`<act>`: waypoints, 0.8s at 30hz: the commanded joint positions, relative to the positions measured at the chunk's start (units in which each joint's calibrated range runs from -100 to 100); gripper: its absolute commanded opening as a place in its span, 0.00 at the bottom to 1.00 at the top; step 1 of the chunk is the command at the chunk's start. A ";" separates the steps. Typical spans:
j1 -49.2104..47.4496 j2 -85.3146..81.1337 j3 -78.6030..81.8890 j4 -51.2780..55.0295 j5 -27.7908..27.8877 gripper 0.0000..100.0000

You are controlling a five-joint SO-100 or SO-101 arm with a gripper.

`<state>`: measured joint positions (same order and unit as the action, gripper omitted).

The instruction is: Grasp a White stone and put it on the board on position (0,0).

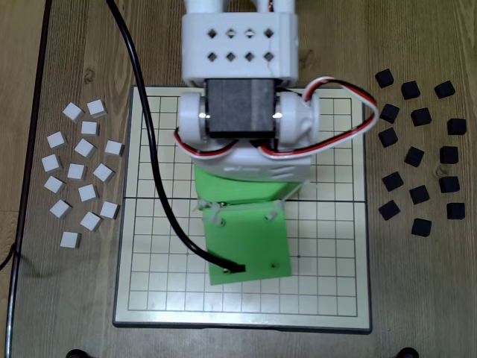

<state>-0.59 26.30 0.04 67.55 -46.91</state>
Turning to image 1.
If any black cube stone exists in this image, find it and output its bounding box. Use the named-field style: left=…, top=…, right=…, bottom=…
left=438, top=145, right=460, bottom=165
left=377, top=127, right=399, bottom=148
left=408, top=184, right=431, bottom=205
left=400, top=80, right=421, bottom=101
left=446, top=202, right=467, bottom=221
left=374, top=68, right=395, bottom=90
left=381, top=171, right=405, bottom=192
left=438, top=175, right=461, bottom=194
left=410, top=107, right=433, bottom=128
left=433, top=80, right=456, bottom=100
left=379, top=103, right=401, bottom=124
left=411, top=217, right=433, bottom=237
left=404, top=145, right=426, bottom=168
left=378, top=199, right=402, bottom=222
left=446, top=117, right=468, bottom=136

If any dark floor cable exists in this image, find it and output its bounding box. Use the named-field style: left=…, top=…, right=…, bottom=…
left=0, top=241, right=19, bottom=270

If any black camera cable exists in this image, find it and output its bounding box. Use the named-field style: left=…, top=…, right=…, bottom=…
left=106, top=0, right=247, bottom=273

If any green camera mount plate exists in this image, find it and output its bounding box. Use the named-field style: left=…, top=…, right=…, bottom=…
left=202, top=200, right=293, bottom=286

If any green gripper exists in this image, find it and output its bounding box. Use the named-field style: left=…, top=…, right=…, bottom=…
left=193, top=163, right=303, bottom=207

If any white grid go board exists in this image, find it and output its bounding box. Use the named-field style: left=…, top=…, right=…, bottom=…
left=113, top=86, right=373, bottom=334

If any white zip tie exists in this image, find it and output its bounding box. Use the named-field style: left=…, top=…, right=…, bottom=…
left=265, top=182, right=303, bottom=221
left=192, top=199, right=224, bottom=227

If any white cube stone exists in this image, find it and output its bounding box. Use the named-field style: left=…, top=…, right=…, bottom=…
left=99, top=200, right=121, bottom=220
left=43, top=175, right=67, bottom=195
left=78, top=183, right=100, bottom=203
left=92, top=163, right=116, bottom=183
left=49, top=199, right=73, bottom=220
left=104, top=139, right=124, bottom=157
left=61, top=102, right=85, bottom=124
left=60, top=230, right=83, bottom=250
left=40, top=154, right=63, bottom=174
left=86, top=98, right=108, bottom=119
left=46, top=131, right=69, bottom=150
left=66, top=163, right=88, bottom=181
left=79, top=211, right=104, bottom=233
left=73, top=138, right=98, bottom=160
left=80, top=121, right=101, bottom=138

